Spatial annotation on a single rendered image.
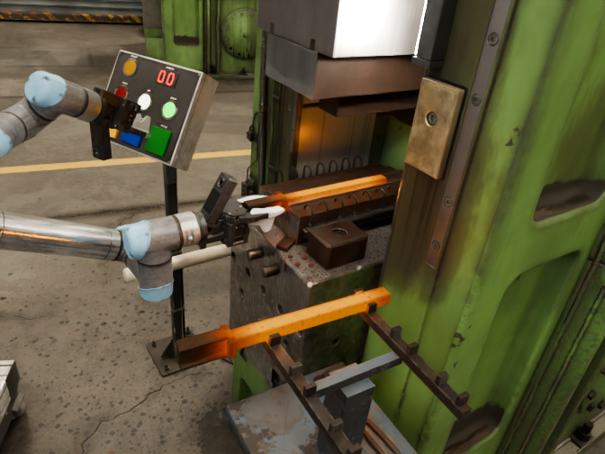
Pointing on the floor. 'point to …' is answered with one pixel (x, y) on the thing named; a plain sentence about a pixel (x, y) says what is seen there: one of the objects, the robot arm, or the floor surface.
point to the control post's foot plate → (166, 355)
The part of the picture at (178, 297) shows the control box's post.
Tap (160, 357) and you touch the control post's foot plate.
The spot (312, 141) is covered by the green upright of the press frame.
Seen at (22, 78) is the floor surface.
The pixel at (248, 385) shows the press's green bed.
